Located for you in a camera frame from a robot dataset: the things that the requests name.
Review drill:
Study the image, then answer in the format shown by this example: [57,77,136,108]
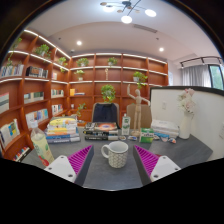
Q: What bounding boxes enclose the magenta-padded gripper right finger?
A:
[132,144,182,187]

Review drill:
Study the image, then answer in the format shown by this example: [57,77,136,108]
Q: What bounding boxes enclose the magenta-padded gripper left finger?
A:
[43,144,95,187]

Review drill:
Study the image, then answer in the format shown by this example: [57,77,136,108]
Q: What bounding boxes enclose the clear drink bottle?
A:
[30,119,55,168]

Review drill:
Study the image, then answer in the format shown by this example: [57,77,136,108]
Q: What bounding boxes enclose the small green box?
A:
[139,127,155,144]

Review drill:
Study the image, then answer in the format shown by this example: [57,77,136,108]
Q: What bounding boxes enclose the stack of colourful books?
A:
[44,116,82,144]

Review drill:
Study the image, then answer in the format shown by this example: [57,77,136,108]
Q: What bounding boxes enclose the stack of white books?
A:
[150,119,181,138]

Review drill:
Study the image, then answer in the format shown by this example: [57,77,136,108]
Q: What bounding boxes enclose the white vase with flowers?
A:
[176,88,197,140]

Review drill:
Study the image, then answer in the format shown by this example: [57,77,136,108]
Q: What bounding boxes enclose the white mug, triangle pattern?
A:
[100,140,130,169]

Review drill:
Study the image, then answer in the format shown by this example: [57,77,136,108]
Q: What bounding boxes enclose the tan chair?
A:
[125,103,153,129]

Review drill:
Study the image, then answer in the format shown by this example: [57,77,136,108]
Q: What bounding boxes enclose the green and white carton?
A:
[121,113,131,136]

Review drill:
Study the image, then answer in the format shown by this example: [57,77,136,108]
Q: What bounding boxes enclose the wooden artist mannequin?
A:
[126,83,152,138]

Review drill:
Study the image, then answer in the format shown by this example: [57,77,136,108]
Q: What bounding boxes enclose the white desk partition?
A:
[149,85,224,161]

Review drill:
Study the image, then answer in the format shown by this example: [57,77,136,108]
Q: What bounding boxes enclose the dark office chair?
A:
[91,102,121,129]

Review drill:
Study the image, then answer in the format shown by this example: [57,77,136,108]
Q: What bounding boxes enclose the grey window curtain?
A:
[181,64,213,88]

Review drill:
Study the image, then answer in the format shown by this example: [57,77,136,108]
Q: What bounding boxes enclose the window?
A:
[209,64,224,91]

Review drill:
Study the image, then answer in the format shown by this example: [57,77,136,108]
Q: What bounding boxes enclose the ceiling air vent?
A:
[133,23,158,34]

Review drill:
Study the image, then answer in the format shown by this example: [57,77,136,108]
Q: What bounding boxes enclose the branched ceiling lamp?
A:
[99,0,158,25]

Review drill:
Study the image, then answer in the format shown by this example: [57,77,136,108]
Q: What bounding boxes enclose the wooden wall shelf unit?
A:
[0,29,169,161]

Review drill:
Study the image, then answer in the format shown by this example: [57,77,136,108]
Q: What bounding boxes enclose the black track light rail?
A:
[179,55,223,68]

